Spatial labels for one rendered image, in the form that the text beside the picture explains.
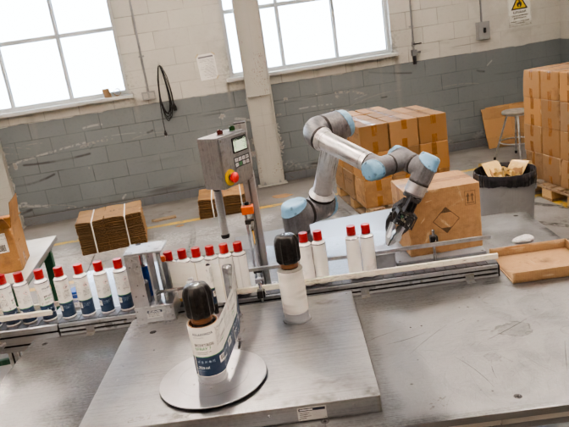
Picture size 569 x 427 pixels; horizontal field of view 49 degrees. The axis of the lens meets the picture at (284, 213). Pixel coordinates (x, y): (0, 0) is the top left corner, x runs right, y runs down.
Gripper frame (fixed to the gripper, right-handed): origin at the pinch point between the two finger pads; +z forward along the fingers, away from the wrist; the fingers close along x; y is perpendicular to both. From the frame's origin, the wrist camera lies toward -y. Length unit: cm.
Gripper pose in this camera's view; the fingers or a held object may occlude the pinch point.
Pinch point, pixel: (389, 241)
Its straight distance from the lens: 234.6
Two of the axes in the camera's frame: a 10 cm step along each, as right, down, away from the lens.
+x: 9.3, 3.5, 1.1
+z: -3.7, 8.9, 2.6
